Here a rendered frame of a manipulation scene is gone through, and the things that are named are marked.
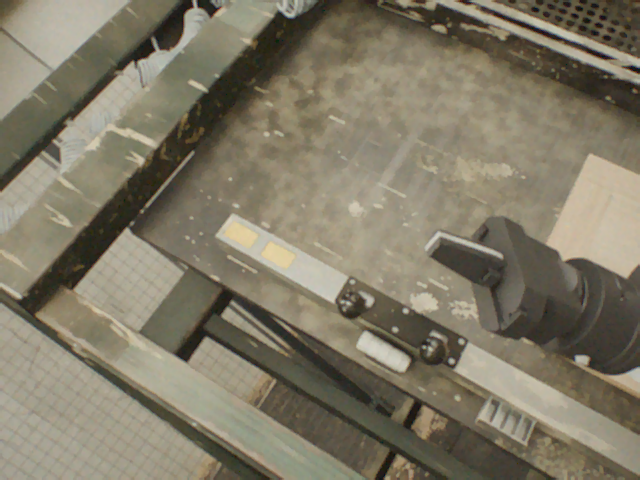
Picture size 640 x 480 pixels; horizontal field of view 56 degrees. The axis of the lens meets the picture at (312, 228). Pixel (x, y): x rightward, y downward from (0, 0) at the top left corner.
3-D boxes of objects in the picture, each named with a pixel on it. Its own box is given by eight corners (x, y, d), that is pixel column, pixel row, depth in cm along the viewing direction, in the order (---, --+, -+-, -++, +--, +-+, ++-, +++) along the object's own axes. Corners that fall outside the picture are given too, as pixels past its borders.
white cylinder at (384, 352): (355, 350, 93) (401, 377, 91) (356, 344, 90) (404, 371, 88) (364, 334, 94) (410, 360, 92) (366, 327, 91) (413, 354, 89)
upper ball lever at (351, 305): (371, 316, 92) (354, 326, 79) (349, 304, 93) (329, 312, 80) (383, 294, 92) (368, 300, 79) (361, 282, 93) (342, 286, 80)
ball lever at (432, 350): (443, 357, 89) (438, 374, 76) (420, 343, 90) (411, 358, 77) (455, 334, 89) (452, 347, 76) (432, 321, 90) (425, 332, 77)
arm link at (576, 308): (466, 361, 50) (579, 407, 53) (547, 287, 44) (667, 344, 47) (447, 259, 60) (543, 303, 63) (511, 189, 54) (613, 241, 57)
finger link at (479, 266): (443, 228, 49) (504, 257, 51) (420, 254, 51) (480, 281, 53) (445, 241, 48) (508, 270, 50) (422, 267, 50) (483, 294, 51)
